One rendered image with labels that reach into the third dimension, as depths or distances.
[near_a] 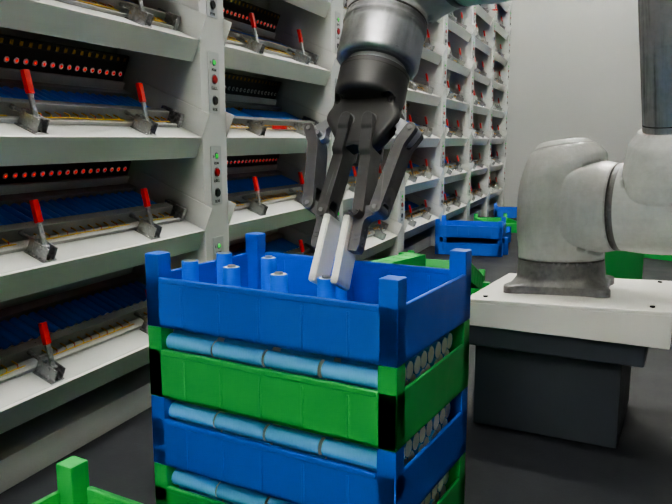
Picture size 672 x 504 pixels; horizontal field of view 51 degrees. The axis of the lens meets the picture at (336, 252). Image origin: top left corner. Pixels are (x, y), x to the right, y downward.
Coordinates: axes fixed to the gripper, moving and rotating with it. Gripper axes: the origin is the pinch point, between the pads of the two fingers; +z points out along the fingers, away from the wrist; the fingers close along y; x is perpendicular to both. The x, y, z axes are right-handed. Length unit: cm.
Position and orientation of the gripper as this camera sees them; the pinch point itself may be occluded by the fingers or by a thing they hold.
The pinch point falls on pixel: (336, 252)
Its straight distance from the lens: 69.7
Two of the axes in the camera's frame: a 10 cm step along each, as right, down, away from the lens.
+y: -8.7, -0.8, 4.8
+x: -4.4, -2.9, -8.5
